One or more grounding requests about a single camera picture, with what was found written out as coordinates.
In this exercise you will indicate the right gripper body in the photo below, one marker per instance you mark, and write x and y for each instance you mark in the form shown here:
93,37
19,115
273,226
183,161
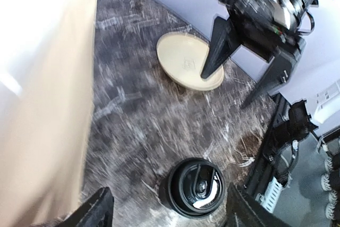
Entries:
264,25

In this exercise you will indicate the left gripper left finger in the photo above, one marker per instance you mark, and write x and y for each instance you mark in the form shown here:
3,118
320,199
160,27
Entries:
95,211

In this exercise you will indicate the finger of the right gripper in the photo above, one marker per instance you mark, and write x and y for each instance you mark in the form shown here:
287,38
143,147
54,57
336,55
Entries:
278,73
224,42

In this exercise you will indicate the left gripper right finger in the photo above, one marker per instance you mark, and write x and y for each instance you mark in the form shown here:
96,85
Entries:
243,210

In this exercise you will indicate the black paper coffee cup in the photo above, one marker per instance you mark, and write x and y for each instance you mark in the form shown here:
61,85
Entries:
214,218

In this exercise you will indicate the black plastic cup lid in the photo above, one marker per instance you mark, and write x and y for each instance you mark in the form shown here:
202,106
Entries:
193,186

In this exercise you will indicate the brown paper bag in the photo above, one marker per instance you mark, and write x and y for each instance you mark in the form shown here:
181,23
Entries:
47,49

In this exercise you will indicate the cream yellow plate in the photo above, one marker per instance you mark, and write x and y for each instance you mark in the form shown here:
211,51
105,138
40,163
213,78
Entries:
182,57

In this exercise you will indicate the white slotted cable duct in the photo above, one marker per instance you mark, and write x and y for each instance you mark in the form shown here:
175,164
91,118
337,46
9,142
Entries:
269,199

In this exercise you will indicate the black table front rail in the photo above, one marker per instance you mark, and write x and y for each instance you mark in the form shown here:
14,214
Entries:
263,168

